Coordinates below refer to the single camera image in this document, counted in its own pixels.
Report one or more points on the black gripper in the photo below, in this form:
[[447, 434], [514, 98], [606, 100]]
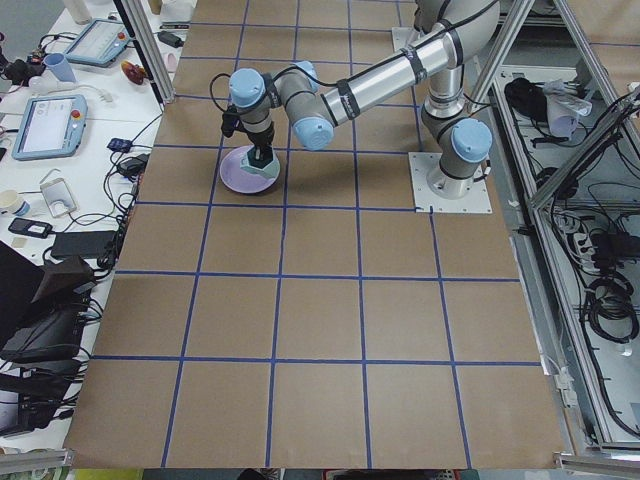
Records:
[[258, 139]]

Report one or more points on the mint green faceted cup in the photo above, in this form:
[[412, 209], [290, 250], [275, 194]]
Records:
[[267, 169]]

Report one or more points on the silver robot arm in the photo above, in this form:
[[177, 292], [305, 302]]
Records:
[[449, 34]]

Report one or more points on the lavender round plate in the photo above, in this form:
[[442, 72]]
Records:
[[239, 176]]

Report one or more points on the pink plastic cup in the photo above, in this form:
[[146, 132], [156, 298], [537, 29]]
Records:
[[170, 62]]

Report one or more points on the blue plastic cup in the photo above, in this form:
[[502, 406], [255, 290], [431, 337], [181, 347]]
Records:
[[60, 67]]

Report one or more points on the white paper cup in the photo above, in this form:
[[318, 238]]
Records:
[[13, 203]]

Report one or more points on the small blue device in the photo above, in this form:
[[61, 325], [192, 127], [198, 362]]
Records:
[[120, 145]]

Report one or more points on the red brown toy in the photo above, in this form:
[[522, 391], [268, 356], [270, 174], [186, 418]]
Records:
[[134, 72]]

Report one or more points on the far blue teach pendant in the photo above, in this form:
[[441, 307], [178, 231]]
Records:
[[99, 44]]

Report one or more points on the blue teach pendant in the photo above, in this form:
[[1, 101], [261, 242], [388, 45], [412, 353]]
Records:
[[51, 127], [99, 44]]

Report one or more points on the open metal tin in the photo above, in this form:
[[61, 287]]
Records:
[[58, 197]]

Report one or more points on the near blue teach pendant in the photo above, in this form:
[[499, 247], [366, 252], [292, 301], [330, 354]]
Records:
[[51, 127]]

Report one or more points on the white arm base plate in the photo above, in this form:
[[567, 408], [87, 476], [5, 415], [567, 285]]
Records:
[[405, 38], [435, 192]]

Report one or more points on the aluminium frame post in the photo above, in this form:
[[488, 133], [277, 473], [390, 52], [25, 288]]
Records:
[[137, 25]]

